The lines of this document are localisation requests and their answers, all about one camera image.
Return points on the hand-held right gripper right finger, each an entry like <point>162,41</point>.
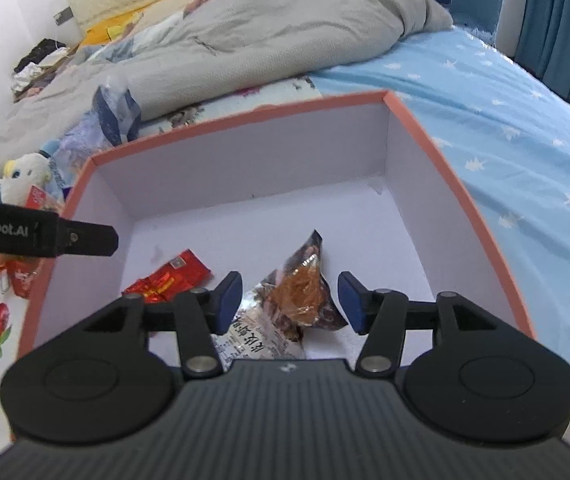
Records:
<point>352,305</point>

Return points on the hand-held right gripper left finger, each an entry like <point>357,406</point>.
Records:
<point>227,304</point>

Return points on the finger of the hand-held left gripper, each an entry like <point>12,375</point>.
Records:
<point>90,241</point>

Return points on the white printed snack packet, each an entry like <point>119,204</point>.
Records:
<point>260,335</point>

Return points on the clear brown snack packet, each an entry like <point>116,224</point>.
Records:
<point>305,290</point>

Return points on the red foil snack packet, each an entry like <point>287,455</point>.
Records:
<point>170,275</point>

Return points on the pink cardboard box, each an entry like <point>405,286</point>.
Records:
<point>265,160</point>

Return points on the white plush toy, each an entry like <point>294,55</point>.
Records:
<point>22,172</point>

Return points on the floral printed sheet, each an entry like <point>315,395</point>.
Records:
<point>0,340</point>

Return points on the blue patterned plastic bag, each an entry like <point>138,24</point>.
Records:
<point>112,110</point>

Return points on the cardboard box with clothes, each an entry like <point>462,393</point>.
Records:
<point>40,60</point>

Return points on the yellow cloth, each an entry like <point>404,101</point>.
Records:
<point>107,30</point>

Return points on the blue star bedsheet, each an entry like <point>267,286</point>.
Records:
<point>490,125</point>

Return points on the grey duvet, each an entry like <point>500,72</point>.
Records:
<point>265,35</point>

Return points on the grey wall socket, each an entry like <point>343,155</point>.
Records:
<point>63,16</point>

